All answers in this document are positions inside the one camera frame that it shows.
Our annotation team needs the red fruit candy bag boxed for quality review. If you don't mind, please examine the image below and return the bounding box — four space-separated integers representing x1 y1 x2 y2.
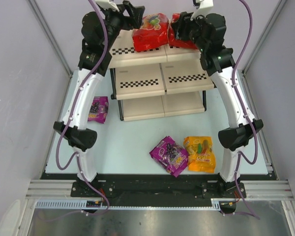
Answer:
132 13 169 52
168 13 198 50

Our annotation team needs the orange candy bag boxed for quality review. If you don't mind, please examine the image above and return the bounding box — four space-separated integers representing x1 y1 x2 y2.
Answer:
183 136 216 174

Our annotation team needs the purple grape candy bag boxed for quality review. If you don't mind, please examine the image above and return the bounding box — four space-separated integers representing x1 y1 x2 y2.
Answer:
88 96 109 124
149 136 189 177

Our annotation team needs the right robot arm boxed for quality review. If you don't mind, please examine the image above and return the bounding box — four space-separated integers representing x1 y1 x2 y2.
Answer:
172 12 264 190

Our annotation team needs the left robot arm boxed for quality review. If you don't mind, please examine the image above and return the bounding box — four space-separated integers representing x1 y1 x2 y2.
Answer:
53 0 145 182

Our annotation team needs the beige three-tier shelf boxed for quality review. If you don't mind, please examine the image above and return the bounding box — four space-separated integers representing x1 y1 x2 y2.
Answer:
109 30 214 121

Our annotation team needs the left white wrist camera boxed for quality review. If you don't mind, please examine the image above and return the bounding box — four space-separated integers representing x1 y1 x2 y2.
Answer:
95 0 120 12

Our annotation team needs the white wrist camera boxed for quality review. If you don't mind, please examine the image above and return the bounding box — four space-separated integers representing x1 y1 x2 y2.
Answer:
95 0 120 12
191 0 213 19

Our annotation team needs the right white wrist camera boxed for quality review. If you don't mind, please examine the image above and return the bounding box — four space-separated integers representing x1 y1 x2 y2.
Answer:
191 0 213 19

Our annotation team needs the aluminium rail frame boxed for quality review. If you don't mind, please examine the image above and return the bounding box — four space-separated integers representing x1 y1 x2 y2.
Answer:
25 179 295 209

